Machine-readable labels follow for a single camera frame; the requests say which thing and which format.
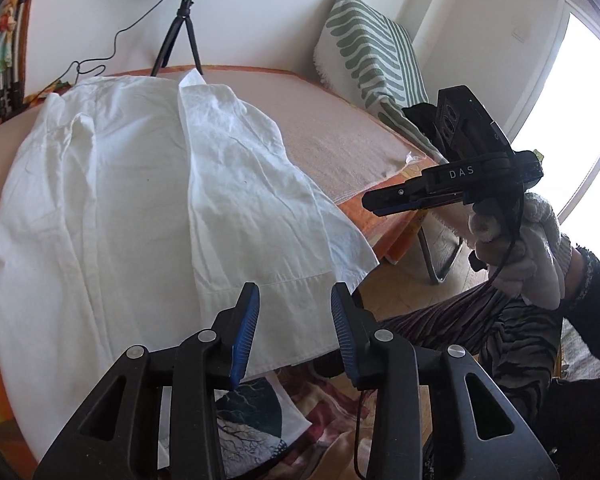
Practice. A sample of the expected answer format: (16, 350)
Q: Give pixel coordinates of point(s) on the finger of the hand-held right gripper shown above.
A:
(395, 197)

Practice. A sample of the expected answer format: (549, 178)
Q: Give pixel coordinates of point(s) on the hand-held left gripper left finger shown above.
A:
(245, 330)

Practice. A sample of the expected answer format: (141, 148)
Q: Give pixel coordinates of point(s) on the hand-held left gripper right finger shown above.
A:
(342, 330)

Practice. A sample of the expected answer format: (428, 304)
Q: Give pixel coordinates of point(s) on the white shirt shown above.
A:
(130, 210)

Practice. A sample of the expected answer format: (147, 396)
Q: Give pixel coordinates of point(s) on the person's right forearm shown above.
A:
(595, 300)

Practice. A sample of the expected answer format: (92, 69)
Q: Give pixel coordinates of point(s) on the person's right hand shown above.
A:
(535, 255)

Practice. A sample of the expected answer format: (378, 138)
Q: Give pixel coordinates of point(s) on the grey metal chair leg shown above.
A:
(427, 255)

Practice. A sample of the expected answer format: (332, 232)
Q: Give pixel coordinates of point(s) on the black jacket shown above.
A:
(422, 120)

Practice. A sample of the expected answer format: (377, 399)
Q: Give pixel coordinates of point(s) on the tree print cloth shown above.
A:
(250, 410)

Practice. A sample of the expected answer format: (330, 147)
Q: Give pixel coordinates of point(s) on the patterned rug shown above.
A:
(325, 410)

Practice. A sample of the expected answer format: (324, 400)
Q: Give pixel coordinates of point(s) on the beige mat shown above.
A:
(330, 125)

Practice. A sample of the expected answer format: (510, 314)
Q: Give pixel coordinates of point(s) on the bright window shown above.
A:
(590, 110)

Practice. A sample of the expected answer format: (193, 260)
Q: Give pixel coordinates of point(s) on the green patterned white blanket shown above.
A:
(365, 45)

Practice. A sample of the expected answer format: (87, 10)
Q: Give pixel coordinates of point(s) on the tiger striped pants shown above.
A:
(505, 340)

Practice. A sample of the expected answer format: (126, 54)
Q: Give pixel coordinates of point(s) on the black tabletop tripod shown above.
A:
(184, 10)

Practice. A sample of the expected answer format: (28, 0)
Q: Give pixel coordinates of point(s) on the folded metal tripod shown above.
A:
(7, 100)

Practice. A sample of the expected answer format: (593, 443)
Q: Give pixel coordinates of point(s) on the brown wooden board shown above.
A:
(28, 35)

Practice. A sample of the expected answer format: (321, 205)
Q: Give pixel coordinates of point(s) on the colourful scarf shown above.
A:
(2, 55)

